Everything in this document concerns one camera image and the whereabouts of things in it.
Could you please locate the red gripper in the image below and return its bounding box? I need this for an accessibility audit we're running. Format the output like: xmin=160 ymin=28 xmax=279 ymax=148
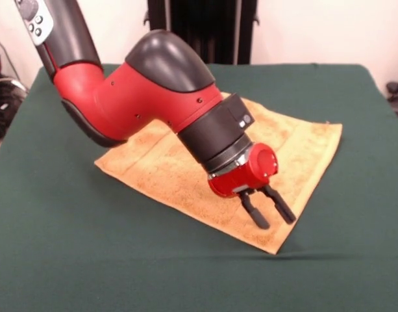
xmin=207 ymin=142 xmax=297 ymax=230

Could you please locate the tan terry towel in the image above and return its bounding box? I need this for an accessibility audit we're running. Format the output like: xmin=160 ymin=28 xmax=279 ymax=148
xmin=93 ymin=92 xmax=343 ymax=256

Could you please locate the dark green table cloth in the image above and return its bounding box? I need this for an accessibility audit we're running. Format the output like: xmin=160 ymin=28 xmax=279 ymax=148
xmin=0 ymin=64 xmax=398 ymax=312

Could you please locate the black device with cables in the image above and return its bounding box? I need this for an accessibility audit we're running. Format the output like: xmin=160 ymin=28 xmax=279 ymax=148
xmin=385 ymin=81 xmax=398 ymax=127

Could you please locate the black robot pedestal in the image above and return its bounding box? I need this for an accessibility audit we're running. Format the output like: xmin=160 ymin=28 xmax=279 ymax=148
xmin=142 ymin=0 xmax=261 ymax=65

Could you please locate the black cable bundle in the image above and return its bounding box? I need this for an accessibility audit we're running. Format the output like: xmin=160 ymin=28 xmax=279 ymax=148
xmin=0 ymin=76 xmax=28 ymax=141

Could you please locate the thin black cable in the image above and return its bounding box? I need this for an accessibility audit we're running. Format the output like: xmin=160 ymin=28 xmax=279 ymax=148
xmin=0 ymin=29 xmax=26 ymax=90

